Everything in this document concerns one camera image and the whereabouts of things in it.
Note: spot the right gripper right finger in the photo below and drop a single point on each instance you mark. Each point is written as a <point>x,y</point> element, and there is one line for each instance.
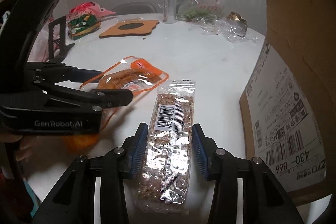
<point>264,198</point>

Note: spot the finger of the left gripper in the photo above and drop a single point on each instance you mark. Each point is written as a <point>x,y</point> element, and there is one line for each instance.
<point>68,98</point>
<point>78,75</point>

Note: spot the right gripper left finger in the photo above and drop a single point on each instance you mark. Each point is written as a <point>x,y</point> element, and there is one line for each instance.
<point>71,200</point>

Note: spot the orange clear snack bag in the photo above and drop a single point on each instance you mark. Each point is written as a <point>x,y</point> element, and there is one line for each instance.
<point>131,73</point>

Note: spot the clear granola bar pack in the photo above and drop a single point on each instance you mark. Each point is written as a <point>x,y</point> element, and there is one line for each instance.
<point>163,180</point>

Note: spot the person's left hand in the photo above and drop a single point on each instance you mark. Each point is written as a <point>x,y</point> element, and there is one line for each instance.
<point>23,147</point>

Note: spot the black phone stand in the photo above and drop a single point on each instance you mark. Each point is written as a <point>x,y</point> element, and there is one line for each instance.
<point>58,50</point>

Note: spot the green candy pack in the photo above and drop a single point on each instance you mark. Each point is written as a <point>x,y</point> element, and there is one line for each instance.
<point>83,25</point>

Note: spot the pink red snack bag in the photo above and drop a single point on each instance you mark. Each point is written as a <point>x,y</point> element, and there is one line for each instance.
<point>92,8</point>

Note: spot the wooden toast-shaped coaster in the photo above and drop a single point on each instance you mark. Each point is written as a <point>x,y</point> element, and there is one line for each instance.
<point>130,28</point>

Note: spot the grey chair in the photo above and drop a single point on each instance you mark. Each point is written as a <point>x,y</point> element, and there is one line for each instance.
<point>135,8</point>
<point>179,3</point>

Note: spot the brown cardboard box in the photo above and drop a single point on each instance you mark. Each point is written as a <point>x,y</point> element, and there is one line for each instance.
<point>288,104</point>

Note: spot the clear dotted plastic bag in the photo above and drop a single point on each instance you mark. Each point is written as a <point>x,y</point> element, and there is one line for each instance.
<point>195,10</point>

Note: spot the crumpled clear wrapper gold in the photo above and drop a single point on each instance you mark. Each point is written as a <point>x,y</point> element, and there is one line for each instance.
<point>232,27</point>

